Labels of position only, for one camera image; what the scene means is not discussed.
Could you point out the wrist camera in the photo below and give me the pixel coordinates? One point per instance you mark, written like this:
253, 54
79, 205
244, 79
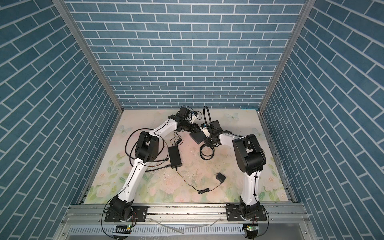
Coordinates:
195, 115
205, 129

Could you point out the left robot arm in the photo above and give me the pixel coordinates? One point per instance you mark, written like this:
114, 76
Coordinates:
146, 152

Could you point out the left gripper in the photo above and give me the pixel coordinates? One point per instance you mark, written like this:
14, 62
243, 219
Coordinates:
194, 128

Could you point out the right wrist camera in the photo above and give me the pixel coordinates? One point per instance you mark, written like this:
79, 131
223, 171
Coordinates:
205, 129

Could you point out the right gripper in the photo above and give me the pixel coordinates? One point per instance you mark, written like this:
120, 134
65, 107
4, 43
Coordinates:
206, 142

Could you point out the black router box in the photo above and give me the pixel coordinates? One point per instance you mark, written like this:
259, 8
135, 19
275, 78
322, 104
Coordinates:
199, 137

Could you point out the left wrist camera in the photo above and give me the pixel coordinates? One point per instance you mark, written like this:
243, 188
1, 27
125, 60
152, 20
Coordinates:
195, 115

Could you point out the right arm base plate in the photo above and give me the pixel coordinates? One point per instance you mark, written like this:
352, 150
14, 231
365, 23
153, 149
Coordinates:
241, 212

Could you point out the aluminium rail frame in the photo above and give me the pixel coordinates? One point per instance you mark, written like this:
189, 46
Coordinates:
214, 221

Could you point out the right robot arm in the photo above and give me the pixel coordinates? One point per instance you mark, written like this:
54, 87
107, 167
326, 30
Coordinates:
250, 158

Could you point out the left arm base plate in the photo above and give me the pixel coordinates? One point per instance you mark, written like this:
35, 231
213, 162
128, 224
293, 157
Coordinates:
134, 214

